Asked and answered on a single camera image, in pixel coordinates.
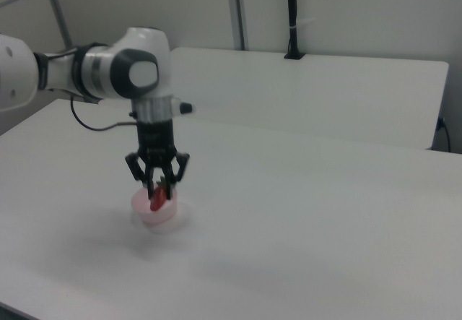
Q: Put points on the grey partition frame post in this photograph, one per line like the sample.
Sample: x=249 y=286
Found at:
x=239 y=9
x=59 y=13

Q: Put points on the red strawberry with green stem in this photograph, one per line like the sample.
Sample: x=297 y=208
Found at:
x=157 y=199

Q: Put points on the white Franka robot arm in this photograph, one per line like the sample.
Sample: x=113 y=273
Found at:
x=104 y=72

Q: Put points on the white side table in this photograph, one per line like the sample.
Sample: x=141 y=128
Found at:
x=325 y=92

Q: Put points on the pink plastic bowl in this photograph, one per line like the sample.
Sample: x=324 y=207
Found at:
x=159 y=217

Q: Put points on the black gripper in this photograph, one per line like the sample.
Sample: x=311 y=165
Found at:
x=156 y=139

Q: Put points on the black pole with clamp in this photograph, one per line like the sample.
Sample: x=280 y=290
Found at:
x=293 y=9

